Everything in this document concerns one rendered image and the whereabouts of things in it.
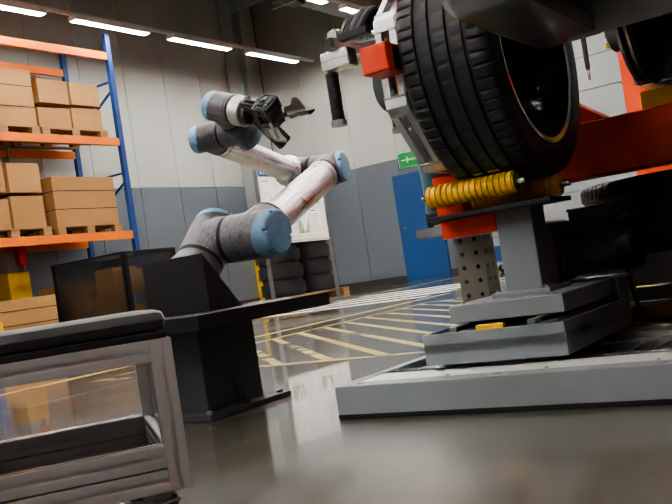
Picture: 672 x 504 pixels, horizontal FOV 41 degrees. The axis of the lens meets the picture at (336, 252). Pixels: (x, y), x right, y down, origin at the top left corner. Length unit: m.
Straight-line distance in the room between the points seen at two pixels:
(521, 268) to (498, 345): 0.30
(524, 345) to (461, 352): 0.16
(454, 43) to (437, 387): 0.79
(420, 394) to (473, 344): 0.19
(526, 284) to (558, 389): 0.49
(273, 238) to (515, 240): 0.76
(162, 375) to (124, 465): 0.13
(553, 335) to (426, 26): 0.78
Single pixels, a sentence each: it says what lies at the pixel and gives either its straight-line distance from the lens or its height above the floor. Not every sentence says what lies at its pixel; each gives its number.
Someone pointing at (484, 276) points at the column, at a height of 0.27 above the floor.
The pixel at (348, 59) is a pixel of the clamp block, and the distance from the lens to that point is 2.43.
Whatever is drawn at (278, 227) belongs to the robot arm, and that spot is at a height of 0.52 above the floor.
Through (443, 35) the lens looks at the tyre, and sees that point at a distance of 2.15.
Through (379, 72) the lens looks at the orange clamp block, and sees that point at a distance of 2.19.
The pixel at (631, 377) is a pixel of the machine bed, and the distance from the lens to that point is 1.87.
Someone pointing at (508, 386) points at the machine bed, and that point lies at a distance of 1.96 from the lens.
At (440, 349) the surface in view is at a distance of 2.18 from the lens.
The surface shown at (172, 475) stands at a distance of 1.25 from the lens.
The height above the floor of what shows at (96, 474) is 0.14.
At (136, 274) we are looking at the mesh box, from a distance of 10.31.
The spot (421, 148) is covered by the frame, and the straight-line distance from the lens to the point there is 2.35.
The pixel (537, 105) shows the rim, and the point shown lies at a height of 0.73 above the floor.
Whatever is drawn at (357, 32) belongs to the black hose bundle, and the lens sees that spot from 2.40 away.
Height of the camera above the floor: 0.35
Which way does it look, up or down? 1 degrees up
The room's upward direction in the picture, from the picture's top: 9 degrees counter-clockwise
